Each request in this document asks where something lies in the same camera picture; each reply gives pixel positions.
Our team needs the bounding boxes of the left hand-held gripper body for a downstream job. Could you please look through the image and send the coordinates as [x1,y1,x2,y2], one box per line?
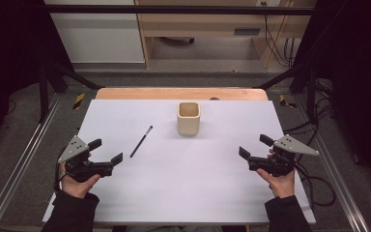
[57,135,115,184]

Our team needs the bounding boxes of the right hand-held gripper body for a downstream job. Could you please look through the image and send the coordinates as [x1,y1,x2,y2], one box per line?
[247,133,321,178]

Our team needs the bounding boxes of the black pen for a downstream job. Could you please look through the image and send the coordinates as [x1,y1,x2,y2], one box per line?
[129,125,154,159]

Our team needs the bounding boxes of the beige square pen holder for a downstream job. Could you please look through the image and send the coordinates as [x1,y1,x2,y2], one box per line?
[176,101,202,136]

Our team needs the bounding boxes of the person's left hand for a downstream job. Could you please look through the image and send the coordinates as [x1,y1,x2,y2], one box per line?
[59,161,101,199]

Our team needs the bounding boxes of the person's right hand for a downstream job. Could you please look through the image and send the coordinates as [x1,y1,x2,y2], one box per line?
[256,148,296,199]

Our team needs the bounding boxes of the yellow black tape piece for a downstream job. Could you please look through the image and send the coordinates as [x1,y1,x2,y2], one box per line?
[72,93,87,110]
[278,94,298,109]

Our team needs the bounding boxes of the white table sheet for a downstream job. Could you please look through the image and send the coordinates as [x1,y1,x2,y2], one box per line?
[42,99,317,225]

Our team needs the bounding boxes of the wooden table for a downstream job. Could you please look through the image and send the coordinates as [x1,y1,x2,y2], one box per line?
[95,87,270,102]

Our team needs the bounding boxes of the black curtain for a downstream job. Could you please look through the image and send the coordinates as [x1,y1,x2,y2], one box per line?
[289,0,371,198]
[0,0,75,158]

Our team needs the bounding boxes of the white cabinet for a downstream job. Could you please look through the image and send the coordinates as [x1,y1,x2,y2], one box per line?
[43,0,146,65]

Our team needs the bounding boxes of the light wooden desk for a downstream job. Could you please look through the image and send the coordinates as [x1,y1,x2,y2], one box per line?
[134,0,317,70]

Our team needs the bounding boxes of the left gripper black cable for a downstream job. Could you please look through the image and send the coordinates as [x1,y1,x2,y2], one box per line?
[53,160,68,193]

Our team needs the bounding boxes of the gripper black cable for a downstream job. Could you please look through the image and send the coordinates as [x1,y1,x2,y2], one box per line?
[53,160,68,193]
[294,159,337,208]

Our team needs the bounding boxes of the black floor cables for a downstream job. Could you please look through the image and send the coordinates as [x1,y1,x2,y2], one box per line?
[282,78,335,147]

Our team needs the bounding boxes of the aluminium frame rail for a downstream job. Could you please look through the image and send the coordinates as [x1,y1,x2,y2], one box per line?
[294,96,371,232]
[0,93,63,232]

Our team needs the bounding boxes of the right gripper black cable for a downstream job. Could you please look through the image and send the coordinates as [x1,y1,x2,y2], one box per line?
[294,159,337,208]

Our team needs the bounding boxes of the black frame post with brace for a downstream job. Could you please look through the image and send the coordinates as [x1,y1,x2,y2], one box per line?
[254,63,319,126]
[38,61,104,124]

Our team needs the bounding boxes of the hanging black cables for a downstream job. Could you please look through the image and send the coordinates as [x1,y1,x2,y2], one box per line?
[260,1,300,69]

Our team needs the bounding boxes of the black frame crossbar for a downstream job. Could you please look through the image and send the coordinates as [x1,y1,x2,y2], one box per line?
[43,4,317,16]

